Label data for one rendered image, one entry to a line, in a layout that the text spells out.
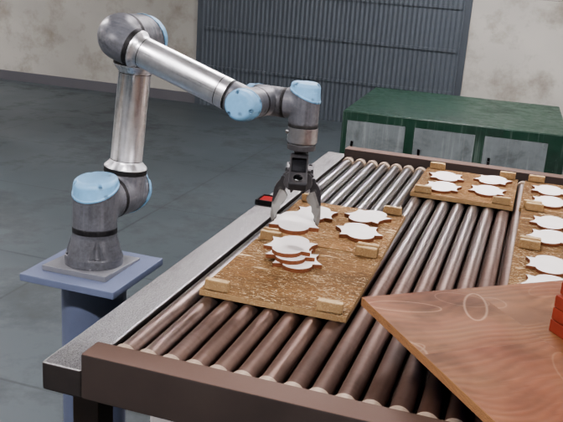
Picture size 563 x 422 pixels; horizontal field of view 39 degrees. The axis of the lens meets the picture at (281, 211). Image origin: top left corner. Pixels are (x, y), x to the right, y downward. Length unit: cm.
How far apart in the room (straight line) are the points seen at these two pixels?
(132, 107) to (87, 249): 39
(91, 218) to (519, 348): 111
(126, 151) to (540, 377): 124
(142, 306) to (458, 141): 441
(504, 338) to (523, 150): 451
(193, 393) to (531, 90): 769
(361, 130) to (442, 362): 475
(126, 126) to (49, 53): 861
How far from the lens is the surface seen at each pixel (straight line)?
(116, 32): 198
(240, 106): 182
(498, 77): 888
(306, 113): 193
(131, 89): 212
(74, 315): 214
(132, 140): 214
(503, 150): 597
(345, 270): 201
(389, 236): 230
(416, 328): 149
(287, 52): 924
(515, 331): 154
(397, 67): 894
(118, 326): 171
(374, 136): 604
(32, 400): 327
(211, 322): 172
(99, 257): 208
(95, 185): 204
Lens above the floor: 166
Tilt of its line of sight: 17 degrees down
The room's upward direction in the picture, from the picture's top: 4 degrees clockwise
